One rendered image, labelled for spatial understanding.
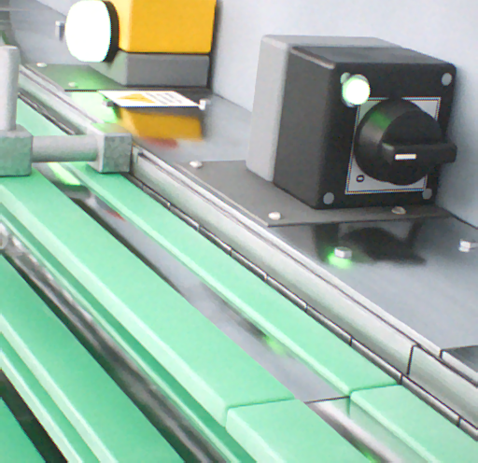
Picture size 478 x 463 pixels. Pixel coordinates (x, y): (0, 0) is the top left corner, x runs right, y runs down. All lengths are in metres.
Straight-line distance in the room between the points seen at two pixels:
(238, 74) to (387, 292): 0.38
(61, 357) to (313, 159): 0.17
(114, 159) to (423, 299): 0.26
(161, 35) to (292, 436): 0.50
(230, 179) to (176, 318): 0.16
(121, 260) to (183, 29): 0.34
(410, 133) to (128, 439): 0.21
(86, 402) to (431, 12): 0.29
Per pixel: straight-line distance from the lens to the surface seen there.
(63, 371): 0.64
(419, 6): 0.70
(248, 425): 0.45
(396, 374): 0.51
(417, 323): 0.51
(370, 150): 0.63
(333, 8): 0.78
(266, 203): 0.64
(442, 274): 0.57
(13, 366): 0.70
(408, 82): 0.65
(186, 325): 0.52
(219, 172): 0.69
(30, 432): 0.79
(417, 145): 0.62
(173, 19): 0.89
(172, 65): 0.90
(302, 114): 0.64
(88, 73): 0.92
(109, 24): 0.89
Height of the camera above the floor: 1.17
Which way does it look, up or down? 28 degrees down
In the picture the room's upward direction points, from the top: 93 degrees counter-clockwise
